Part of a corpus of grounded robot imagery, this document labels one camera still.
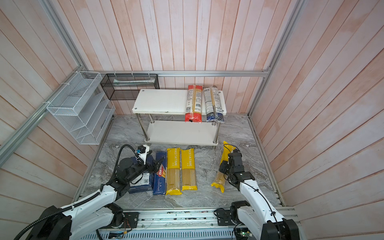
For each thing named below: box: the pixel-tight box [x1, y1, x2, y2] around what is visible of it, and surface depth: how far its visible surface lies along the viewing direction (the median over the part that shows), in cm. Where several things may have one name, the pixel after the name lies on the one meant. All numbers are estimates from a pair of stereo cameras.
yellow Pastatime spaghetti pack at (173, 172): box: [166, 147, 183, 196], surface depth 90 cm
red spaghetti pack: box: [185, 84, 204, 123], surface depth 76 cm
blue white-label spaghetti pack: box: [203, 85, 225, 123], surface depth 76 cm
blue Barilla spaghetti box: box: [153, 151, 167, 195], surface depth 85 cm
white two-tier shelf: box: [132, 89, 225, 146], surface depth 86 cm
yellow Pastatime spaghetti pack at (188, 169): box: [180, 148, 198, 191], surface depth 90 cm
